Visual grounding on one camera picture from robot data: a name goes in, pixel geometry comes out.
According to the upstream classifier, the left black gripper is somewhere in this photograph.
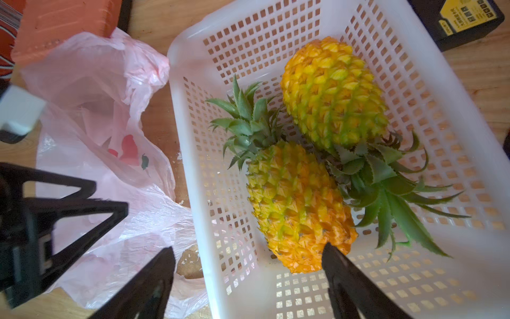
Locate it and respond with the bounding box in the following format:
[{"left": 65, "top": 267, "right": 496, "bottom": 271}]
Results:
[{"left": 1, "top": 163, "right": 128, "bottom": 308}]

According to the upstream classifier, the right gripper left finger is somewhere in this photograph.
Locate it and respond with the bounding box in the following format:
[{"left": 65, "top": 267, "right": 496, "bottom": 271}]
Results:
[{"left": 90, "top": 247, "right": 176, "bottom": 318}]

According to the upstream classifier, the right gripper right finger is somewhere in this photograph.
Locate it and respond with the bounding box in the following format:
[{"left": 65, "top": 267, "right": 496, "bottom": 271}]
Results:
[{"left": 321, "top": 243, "right": 411, "bottom": 319}]

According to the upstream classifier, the pink plastic bag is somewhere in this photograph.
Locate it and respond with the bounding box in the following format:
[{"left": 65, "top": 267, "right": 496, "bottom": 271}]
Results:
[{"left": 21, "top": 30, "right": 197, "bottom": 309}]

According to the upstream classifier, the yellow pineapple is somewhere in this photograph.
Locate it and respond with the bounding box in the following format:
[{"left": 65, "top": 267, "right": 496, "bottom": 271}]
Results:
[
  {"left": 211, "top": 81, "right": 358, "bottom": 273},
  {"left": 280, "top": 37, "right": 451, "bottom": 256}
]

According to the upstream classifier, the orange tool case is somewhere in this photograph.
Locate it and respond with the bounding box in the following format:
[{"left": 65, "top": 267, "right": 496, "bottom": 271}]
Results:
[{"left": 11, "top": 0, "right": 122, "bottom": 65}]

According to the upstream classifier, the white plastic basket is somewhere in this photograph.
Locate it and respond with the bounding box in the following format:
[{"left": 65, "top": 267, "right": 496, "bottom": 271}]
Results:
[{"left": 167, "top": 1, "right": 509, "bottom": 318}]

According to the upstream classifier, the black box yellow label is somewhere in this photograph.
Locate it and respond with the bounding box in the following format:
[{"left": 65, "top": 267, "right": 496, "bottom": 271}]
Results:
[{"left": 408, "top": 0, "right": 505, "bottom": 52}]

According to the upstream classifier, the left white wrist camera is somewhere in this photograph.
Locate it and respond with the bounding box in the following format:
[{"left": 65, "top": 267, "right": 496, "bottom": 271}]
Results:
[{"left": 1, "top": 80, "right": 47, "bottom": 144}]

